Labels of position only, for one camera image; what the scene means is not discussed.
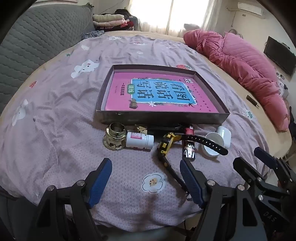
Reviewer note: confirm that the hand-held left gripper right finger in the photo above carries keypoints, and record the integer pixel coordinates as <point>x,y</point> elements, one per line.
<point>190,183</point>

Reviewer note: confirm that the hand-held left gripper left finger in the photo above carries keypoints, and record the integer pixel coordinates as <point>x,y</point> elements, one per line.
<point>101,180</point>

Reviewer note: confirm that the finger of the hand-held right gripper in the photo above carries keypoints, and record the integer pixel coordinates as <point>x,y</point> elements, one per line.
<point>245,169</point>
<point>263,154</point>

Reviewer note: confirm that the white earbuds case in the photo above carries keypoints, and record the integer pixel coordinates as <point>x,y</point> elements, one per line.
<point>225,139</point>

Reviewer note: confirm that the white round lid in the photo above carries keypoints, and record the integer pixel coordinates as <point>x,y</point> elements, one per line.
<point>215,138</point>

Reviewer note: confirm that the gold glass jar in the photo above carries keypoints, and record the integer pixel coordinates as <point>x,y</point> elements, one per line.
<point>114,136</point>

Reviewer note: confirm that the black and yellow wristwatch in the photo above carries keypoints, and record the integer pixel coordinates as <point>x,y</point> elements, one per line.
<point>166,142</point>

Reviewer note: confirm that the white pill bottle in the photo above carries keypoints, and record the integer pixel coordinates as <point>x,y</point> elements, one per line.
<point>138,141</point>

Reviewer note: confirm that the black metal object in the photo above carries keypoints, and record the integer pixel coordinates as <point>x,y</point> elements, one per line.
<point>161,128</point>

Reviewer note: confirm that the shallow brown cardboard box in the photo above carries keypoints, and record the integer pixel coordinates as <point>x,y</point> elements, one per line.
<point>161,118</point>

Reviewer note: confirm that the pile of dark clothes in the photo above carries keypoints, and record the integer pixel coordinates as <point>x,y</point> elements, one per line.
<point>292,122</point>

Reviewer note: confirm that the small brown rectangular item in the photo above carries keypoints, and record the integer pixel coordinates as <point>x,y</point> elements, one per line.
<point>252,100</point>

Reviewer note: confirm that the purple printed bedsheet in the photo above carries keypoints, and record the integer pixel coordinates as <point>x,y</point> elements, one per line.
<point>69,115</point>

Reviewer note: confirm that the pink and blue book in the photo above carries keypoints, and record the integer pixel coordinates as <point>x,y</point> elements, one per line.
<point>120,92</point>

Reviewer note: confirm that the pink quilted duvet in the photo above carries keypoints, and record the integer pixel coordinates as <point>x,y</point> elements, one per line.
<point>242,64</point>

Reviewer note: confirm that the black flat television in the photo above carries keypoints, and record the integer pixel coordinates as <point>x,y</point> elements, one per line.
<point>279,55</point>

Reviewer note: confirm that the white air conditioner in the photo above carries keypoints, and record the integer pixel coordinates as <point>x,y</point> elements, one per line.
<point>252,9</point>

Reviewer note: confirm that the dark patterned cloth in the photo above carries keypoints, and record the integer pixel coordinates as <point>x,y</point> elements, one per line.
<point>92,34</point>

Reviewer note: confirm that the grey plush toy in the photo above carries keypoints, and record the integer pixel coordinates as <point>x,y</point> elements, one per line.
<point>190,26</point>

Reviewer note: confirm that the grey quilted headboard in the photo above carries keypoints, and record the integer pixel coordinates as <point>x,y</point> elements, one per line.
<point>34,41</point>

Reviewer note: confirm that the red folded clothing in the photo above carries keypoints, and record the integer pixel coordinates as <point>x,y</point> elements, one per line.
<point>127,26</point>

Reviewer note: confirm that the pink folded blanket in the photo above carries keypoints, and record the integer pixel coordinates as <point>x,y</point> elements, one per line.
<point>111,23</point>

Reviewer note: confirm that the white sheer curtain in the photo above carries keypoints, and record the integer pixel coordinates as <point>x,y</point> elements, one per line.
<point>161,16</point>

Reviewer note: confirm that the metal chair frame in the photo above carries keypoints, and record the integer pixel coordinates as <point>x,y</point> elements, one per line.
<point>234,32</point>

